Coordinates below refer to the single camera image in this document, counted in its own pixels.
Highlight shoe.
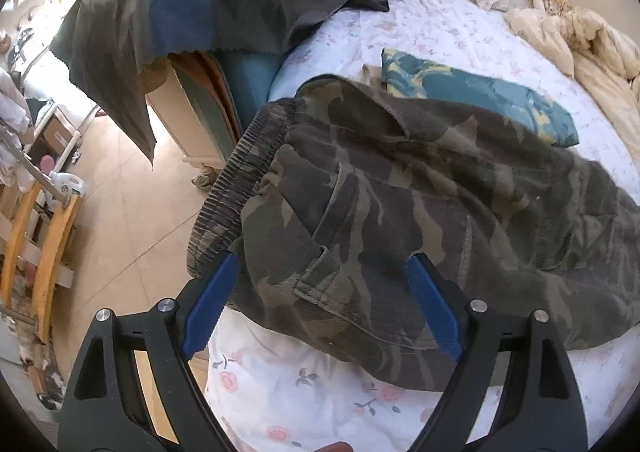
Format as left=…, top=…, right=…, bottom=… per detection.
left=191, top=170, right=221, bottom=191

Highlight camouflage pants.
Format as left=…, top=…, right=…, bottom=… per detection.
left=186, top=74, right=640, bottom=392

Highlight teal patterned folded cloth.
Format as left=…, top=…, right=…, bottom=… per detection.
left=381, top=48, right=580, bottom=149

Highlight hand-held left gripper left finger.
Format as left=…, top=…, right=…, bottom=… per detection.
left=57, top=249, right=240, bottom=452

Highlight white floral bed sheet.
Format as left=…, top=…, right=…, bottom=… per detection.
left=205, top=0, right=640, bottom=452

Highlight white detergent jug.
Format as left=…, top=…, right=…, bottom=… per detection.
left=47, top=171, right=88, bottom=199

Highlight wooden boards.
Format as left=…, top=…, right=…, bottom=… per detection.
left=167, top=51, right=243, bottom=168

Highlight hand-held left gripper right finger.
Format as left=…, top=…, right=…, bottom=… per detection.
left=406, top=252, right=590, bottom=452

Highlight wooden rack with clutter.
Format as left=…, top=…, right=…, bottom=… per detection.
left=0, top=177, right=83, bottom=348

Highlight dark draped cloth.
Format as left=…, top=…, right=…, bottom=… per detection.
left=49, top=0, right=396, bottom=168

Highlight cardboard box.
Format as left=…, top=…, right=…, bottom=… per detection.
left=30, top=109, right=82, bottom=155

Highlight white hanging clothes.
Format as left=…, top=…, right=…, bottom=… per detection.
left=0, top=67, right=37, bottom=193

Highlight cream comforter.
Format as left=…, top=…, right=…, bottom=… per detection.
left=502, top=0, right=640, bottom=173

